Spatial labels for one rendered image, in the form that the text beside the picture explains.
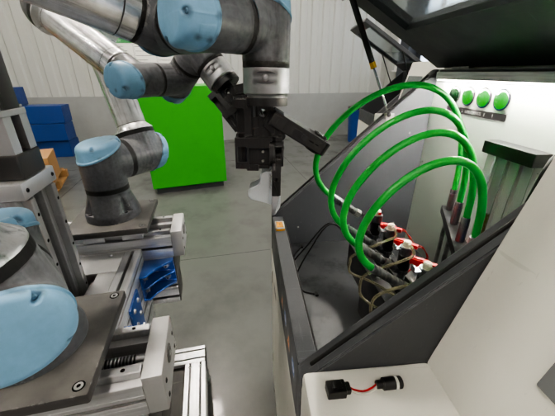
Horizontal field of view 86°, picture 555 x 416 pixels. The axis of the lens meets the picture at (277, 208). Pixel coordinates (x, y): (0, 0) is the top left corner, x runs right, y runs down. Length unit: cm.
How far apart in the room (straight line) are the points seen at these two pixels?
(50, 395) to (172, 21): 52
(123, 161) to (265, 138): 55
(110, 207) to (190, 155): 309
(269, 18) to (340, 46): 736
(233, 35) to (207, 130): 355
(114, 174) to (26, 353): 62
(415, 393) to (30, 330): 52
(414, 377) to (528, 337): 19
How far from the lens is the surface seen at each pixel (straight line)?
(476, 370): 56
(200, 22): 42
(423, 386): 60
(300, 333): 67
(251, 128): 51
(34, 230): 53
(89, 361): 58
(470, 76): 99
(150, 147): 102
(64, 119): 677
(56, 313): 39
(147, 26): 53
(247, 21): 46
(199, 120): 395
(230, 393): 174
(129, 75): 74
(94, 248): 104
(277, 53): 49
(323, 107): 768
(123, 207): 99
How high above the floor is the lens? 144
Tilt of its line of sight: 24 degrees down
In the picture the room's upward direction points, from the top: straight up
